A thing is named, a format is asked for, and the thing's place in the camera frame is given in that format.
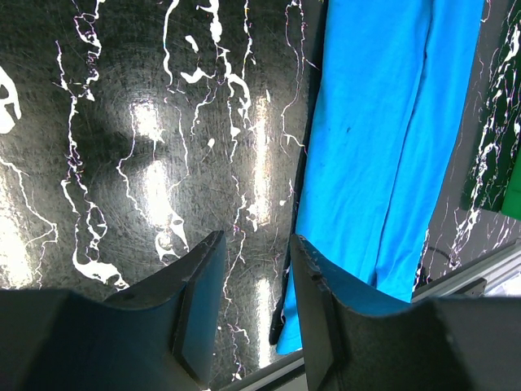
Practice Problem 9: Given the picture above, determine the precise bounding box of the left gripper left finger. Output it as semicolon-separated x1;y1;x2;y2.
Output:
1;231;226;390

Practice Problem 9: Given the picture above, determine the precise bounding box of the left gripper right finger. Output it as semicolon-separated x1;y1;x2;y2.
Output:
291;235;520;390

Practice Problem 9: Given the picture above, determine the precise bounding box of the bright blue t shirt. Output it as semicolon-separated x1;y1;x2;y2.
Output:
270;0;488;355

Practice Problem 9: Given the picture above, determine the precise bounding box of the green plastic bin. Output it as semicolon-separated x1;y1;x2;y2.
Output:
501;154;521;221

